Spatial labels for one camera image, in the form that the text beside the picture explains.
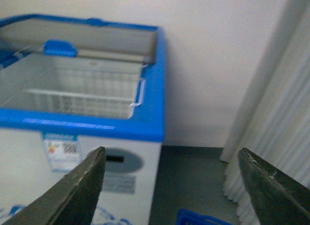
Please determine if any white blue chest freezer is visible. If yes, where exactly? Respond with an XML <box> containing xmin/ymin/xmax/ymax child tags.
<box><xmin>0</xmin><ymin>26</ymin><xmax>165</xmax><ymax>225</ymax></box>

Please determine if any white wire freezer basket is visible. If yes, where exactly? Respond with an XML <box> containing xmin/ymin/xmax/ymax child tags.
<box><xmin>22</xmin><ymin>54</ymin><xmax>144</xmax><ymax>120</ymax></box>

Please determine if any grey oval control panel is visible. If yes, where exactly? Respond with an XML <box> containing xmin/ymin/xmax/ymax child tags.
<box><xmin>100</xmin><ymin>147</ymin><xmax>144</xmax><ymax>174</ymax></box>

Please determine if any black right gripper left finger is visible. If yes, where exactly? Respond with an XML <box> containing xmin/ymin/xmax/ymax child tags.
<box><xmin>5</xmin><ymin>147</ymin><xmax>106</xmax><ymax>225</ymax></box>

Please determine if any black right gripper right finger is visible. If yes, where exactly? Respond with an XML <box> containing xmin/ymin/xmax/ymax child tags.
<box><xmin>238</xmin><ymin>148</ymin><xmax>310</xmax><ymax>225</ymax></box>

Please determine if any white pleated curtain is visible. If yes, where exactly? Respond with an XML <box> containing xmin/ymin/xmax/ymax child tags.
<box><xmin>220</xmin><ymin>0</ymin><xmax>310</xmax><ymax>225</ymax></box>

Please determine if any blue energy label sticker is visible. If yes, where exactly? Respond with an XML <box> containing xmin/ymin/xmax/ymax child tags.
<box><xmin>42</xmin><ymin>133</ymin><xmax>82</xmax><ymax>172</ymax></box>

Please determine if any blue plastic basket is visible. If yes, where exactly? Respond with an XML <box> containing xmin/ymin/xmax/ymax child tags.
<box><xmin>175</xmin><ymin>209</ymin><xmax>231</xmax><ymax>225</ymax></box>

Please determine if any glass sliding freezer lid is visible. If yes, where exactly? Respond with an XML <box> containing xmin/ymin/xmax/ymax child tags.
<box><xmin>0</xmin><ymin>14</ymin><xmax>158</xmax><ymax>64</ymax></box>

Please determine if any grey instruction sticker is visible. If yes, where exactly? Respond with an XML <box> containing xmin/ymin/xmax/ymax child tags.
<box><xmin>102</xmin><ymin>174</ymin><xmax>136</xmax><ymax>195</ymax></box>

